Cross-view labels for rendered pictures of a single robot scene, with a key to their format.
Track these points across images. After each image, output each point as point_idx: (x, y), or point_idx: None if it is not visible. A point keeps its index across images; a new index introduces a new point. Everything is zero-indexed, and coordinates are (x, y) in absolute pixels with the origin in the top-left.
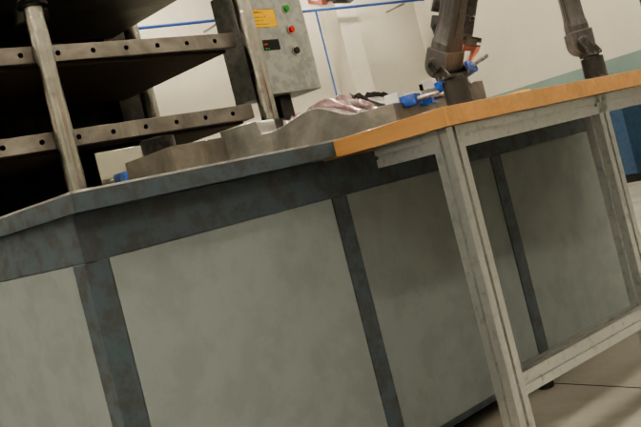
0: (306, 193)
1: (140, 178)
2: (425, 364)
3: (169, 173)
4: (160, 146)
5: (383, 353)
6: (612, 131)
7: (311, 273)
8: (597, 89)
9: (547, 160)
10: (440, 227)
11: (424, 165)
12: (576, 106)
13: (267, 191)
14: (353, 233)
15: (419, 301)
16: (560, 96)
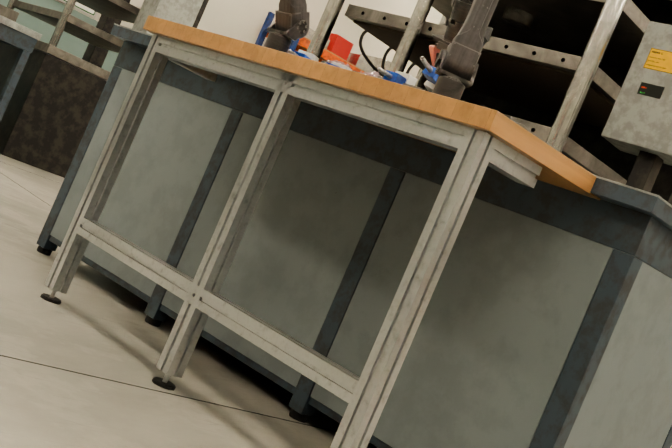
0: (219, 95)
1: (138, 31)
2: None
3: (149, 35)
4: None
5: (189, 231)
6: (277, 113)
7: (189, 144)
8: (273, 61)
9: (469, 220)
10: (292, 187)
11: (316, 131)
12: (257, 71)
13: (201, 79)
14: (227, 140)
15: None
16: (233, 49)
